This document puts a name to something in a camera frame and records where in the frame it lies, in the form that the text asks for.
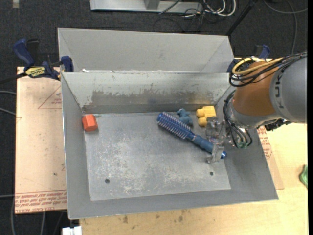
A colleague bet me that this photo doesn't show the blue hairbrush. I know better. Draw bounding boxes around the blue hairbrush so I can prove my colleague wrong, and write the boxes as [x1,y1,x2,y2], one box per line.
[156,111,227,160]

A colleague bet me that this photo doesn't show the grey metal bin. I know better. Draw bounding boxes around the grey metal bin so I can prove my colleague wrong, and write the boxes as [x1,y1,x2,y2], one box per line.
[57,27,279,220]

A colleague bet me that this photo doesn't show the blue toy figure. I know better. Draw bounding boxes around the blue toy figure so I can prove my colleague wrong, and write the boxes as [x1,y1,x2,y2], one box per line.
[176,108,194,127]

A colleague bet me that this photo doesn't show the yellow toy block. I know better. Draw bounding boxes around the yellow toy block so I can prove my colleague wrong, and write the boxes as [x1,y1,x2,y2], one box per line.
[196,105,217,127]

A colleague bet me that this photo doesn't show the orange block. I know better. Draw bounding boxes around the orange block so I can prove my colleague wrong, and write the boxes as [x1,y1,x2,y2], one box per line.
[82,114,99,132]

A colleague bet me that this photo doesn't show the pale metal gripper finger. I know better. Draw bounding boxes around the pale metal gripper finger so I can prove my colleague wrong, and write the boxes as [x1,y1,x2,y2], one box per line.
[205,117,224,142]
[206,142,225,164]

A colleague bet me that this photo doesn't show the brown cardboard board, red print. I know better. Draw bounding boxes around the brown cardboard board, red print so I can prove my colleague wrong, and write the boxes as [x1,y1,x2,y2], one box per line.
[14,66,286,215]

